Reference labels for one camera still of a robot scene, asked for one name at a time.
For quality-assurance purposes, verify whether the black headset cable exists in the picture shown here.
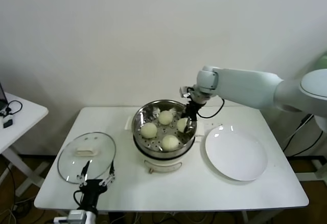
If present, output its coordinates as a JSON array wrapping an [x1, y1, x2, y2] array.
[[0, 100, 24, 119]]

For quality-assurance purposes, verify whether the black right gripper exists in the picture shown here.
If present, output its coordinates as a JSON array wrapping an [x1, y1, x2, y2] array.
[[182, 101, 203, 134]]

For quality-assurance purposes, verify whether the glass pot lid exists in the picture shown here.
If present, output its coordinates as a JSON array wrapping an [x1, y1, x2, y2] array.
[[57, 131, 117, 184]]

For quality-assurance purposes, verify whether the stainless steel steamer basket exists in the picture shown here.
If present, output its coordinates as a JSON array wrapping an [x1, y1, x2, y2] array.
[[131, 100, 198, 160]]

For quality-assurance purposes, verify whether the white round plate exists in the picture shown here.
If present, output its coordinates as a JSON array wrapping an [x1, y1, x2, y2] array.
[[204, 125, 268, 182]]

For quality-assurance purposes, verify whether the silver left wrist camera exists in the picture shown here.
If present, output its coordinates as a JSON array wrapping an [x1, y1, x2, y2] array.
[[53, 209, 87, 224]]

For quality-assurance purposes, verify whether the white side table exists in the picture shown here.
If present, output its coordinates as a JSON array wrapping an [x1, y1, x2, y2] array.
[[0, 91, 49, 196]]

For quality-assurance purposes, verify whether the white electric cooking pot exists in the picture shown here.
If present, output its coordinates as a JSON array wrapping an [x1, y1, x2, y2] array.
[[124, 116, 205, 175]]

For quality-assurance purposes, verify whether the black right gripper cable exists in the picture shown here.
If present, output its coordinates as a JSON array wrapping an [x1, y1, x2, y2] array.
[[198, 97, 225, 119]]

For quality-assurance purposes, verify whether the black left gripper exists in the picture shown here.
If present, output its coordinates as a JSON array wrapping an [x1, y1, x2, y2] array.
[[76, 160, 116, 210]]

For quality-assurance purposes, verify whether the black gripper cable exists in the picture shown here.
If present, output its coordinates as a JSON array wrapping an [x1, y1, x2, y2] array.
[[198, 97, 225, 119], [73, 189, 85, 207]]

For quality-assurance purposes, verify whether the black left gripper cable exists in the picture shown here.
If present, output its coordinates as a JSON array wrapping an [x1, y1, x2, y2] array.
[[73, 189, 85, 207]]

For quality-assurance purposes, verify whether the white steamed baozi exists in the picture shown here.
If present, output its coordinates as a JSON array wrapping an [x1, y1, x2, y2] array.
[[158, 110, 174, 126], [177, 118, 190, 132], [141, 123, 158, 139], [161, 134, 179, 152]]

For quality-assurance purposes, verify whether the black power cable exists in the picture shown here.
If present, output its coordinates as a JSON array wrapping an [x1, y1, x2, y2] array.
[[282, 129, 324, 158]]

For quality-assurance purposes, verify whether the pale green appliance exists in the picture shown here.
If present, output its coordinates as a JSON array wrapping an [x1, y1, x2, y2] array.
[[313, 54, 327, 73]]

